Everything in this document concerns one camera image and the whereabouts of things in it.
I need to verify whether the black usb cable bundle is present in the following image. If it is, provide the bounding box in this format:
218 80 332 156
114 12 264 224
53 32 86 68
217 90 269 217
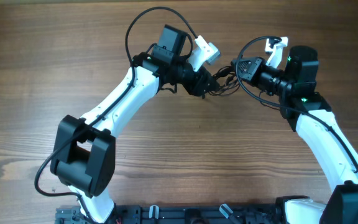
206 64 242 97

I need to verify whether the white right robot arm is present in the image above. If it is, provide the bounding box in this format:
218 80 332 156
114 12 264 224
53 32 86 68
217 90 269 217
231 46 358 223

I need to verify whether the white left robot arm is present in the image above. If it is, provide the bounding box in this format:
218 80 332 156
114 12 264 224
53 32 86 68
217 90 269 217
50 26 220 223

